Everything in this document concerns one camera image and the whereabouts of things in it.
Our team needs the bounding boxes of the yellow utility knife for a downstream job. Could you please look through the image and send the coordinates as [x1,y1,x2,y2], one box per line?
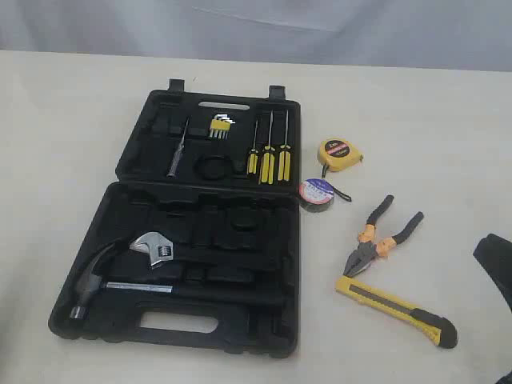
[335,276,458,349]

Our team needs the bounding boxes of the orange black handled pliers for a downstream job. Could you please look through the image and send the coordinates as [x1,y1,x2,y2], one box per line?
[343,194,424,278]

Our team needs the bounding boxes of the yellow tape measure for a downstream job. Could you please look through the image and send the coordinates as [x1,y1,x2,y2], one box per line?
[318,138,364,177]

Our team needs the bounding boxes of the black electrical tape roll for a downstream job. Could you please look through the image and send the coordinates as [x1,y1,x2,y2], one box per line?
[298,178,334,213]

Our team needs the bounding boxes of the black plastic tool case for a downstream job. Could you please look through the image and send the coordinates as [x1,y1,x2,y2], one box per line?
[48,79,301,358]

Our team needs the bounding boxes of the right yellow black screwdriver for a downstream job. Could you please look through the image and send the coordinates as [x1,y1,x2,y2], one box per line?
[278,112,291,182]

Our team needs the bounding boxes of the middle yellow black screwdriver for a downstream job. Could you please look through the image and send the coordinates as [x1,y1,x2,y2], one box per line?
[259,111,275,185]

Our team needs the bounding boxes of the small yellow black screwdriver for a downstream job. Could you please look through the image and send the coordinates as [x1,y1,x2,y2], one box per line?
[246,120,259,175]

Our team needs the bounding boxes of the yellow hex key set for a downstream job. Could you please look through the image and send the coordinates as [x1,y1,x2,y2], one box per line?
[209,114,236,139]

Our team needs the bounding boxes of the chrome adjustable wrench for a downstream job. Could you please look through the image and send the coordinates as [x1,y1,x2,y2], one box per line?
[128,230,281,274]

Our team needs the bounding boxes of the steel claw hammer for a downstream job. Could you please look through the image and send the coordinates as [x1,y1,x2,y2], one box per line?
[70,242,285,320]

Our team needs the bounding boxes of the clear handle tester screwdriver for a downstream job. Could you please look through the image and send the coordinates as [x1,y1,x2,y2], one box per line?
[166,117,190,178]

